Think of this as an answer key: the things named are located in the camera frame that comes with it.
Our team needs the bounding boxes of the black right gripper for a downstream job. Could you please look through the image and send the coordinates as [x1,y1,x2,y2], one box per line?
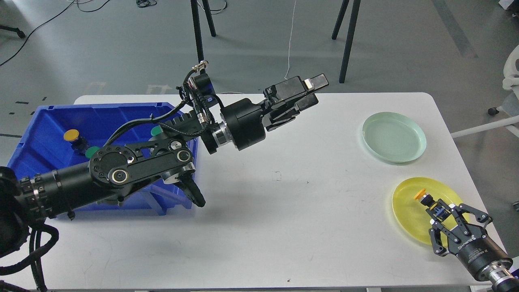
[429,203,514,282]

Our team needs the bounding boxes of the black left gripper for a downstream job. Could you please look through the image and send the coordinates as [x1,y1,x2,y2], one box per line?
[202,74,329,155]

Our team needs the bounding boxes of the yellow push button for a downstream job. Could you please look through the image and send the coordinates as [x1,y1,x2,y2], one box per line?
[63,129,90,155]
[413,188,451,222]

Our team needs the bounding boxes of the green push button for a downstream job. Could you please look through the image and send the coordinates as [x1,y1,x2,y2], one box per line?
[84,146,100,159]
[150,125,163,137]

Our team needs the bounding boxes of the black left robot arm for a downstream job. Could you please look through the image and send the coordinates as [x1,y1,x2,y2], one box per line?
[1,60,329,292]

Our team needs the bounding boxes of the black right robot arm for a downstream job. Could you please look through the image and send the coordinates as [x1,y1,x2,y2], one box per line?
[426,199,519,292]

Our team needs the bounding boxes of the yellow plate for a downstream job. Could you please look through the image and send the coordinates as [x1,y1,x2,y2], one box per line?
[392,177,463,247]

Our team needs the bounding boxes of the pale green plate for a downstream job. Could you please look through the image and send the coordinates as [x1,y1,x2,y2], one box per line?
[361,112,427,164]

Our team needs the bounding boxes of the yellow push button in bin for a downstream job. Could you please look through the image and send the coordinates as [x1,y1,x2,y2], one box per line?
[63,129,90,155]

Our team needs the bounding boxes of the right black tripod legs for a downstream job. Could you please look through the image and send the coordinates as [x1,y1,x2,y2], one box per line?
[331,0,361,84]

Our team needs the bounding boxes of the black tripod legs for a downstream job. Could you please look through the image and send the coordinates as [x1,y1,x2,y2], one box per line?
[331,0,361,84]
[190,0,217,62]

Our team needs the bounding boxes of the left black tripod legs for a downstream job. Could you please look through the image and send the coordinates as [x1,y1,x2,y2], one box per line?
[190,0,217,62]

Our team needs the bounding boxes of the white chair base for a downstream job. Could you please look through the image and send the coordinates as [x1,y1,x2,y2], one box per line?
[451,46,519,138]

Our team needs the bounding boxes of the blue plastic bin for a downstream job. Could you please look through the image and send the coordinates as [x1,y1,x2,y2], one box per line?
[7,102,193,215]

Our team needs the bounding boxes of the white cable with plug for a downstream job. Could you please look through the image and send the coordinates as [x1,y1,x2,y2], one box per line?
[284,0,297,80]

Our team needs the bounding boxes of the black floor cables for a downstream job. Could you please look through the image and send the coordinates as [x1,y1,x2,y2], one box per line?
[0,0,227,65]

